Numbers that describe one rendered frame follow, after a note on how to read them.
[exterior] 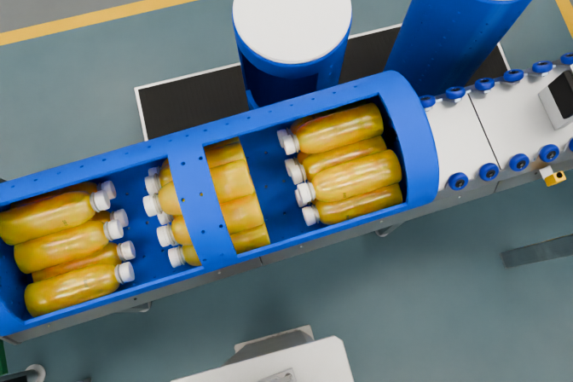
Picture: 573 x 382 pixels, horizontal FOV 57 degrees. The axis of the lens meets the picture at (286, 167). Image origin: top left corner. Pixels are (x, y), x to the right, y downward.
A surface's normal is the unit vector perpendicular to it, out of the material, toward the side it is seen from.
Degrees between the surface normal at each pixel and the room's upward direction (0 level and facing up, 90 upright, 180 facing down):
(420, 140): 20
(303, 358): 0
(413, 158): 30
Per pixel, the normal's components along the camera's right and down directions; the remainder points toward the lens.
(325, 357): 0.00, -0.25
